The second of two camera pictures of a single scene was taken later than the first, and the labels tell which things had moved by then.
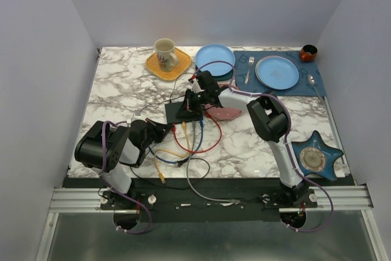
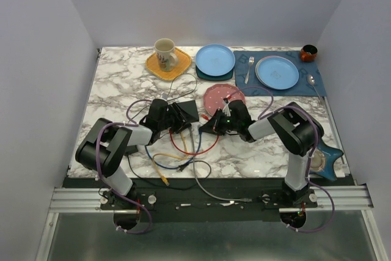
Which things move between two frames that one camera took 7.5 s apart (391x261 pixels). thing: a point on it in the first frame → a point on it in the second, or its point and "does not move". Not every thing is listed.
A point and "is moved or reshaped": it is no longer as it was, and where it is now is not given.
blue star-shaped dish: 315,156 does not move
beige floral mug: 165,51 does not move
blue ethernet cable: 189,156 → 180,165
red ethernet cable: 207,150 is moved or reshaped
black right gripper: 189,109 → 213,124
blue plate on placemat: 277,72 does not move
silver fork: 251,60 does not move
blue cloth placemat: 309,83 does not move
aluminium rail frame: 330,199 does not move
